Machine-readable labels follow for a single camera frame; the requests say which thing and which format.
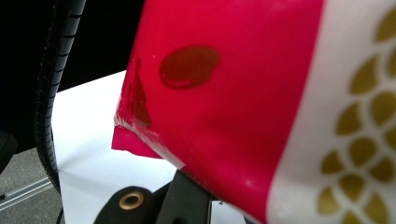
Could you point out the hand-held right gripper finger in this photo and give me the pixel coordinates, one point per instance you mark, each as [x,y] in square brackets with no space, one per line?
[186,202]

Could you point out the red and white snack bag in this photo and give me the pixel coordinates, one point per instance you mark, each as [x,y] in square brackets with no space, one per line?
[233,109]

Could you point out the white paper sheet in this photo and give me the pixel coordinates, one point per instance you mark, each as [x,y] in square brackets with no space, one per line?
[87,140]

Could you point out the aluminium rail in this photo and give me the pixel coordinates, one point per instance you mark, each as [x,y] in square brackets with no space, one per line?
[21,194]

